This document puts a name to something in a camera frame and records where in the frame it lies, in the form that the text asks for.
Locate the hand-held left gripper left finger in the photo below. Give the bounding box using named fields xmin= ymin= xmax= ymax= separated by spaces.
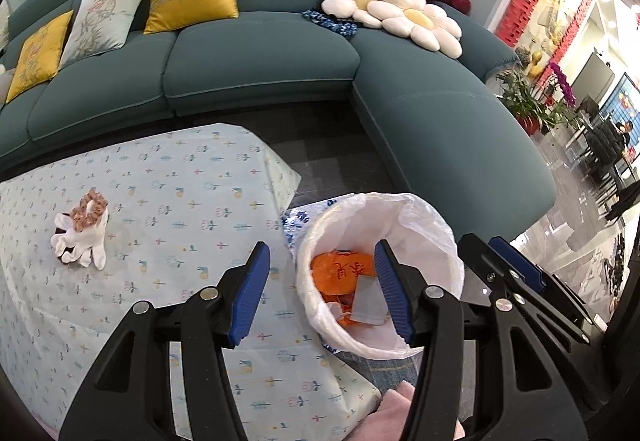
xmin=59 ymin=241 xmax=271 ymax=441

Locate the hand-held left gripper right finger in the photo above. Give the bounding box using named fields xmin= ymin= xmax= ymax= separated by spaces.
xmin=372 ymin=238 xmax=591 ymax=441

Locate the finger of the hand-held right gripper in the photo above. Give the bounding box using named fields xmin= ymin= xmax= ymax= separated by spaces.
xmin=489 ymin=236 xmax=598 ymax=319
xmin=459 ymin=233 xmax=594 ymax=348

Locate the grey card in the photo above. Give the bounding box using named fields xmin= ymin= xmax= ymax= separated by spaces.
xmin=350 ymin=273 xmax=396 ymax=327

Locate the white plastic-lined waste bin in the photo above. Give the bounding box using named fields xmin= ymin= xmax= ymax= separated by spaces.
xmin=296 ymin=192 xmax=466 ymax=359

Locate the orange plastic bag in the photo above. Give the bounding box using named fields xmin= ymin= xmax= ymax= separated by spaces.
xmin=310 ymin=248 xmax=396 ymax=329

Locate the blue white printed box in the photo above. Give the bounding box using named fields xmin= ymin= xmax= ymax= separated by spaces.
xmin=280 ymin=198 xmax=351 ymax=247

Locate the pink blanket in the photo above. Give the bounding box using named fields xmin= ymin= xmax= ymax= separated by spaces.
xmin=345 ymin=381 xmax=418 ymax=441

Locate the pale floral tablecloth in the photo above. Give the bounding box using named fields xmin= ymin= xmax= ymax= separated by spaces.
xmin=0 ymin=122 xmax=383 ymax=441

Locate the group of dark dining chairs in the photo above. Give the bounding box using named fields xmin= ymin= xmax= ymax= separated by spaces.
xmin=582 ymin=96 xmax=640 ymax=222

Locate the green potted plant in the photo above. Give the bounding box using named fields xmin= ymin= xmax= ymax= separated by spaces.
xmin=500 ymin=68 xmax=557 ymax=137

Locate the white glove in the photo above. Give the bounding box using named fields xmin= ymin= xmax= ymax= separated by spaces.
xmin=50 ymin=206 xmax=110 ymax=270

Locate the purple orchid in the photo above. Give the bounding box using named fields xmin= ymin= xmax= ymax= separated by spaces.
xmin=547 ymin=61 xmax=578 ymax=107

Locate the brown scrunchie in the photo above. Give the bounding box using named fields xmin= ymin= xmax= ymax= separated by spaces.
xmin=69 ymin=188 xmax=108 ymax=229

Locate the dark screen panel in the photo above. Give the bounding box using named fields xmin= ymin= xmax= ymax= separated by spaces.
xmin=575 ymin=52 xmax=616 ymax=97

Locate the teal corner sofa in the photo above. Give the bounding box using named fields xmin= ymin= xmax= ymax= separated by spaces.
xmin=0 ymin=0 xmax=556 ymax=234

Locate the blue white patterned cloth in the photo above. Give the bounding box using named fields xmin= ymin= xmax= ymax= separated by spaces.
xmin=301 ymin=8 xmax=360 ymax=38

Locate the pale floral cushion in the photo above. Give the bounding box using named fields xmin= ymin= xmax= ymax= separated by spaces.
xmin=59 ymin=0 xmax=151 ymax=70

